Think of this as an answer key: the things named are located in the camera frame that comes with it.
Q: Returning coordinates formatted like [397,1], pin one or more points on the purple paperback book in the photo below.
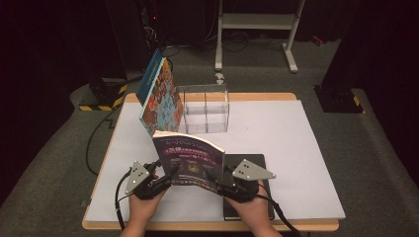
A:
[191,158]

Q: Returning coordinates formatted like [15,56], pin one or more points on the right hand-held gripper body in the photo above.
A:
[247,179]

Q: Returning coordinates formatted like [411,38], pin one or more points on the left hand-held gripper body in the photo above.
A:
[138,179]

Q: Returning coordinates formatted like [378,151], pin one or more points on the light blue picture book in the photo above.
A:
[164,105]

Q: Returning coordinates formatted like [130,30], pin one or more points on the person's right hand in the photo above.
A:
[252,212]

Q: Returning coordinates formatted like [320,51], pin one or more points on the person's left hand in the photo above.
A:
[145,210]

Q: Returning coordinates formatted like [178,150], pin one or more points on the small white floor object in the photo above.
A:
[219,78]

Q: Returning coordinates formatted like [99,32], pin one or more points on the black yellow striped stand base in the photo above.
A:
[339,100]
[105,95]

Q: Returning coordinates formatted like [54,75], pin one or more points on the small red floor object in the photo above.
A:
[317,40]

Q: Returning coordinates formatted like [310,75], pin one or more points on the white metal stand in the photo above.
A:
[257,21]

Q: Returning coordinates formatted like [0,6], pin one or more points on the wooden table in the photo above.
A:
[263,96]

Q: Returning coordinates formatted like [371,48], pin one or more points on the clear acrylic book rack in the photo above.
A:
[210,112]

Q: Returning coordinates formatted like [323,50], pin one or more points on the black notebook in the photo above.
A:
[262,161]

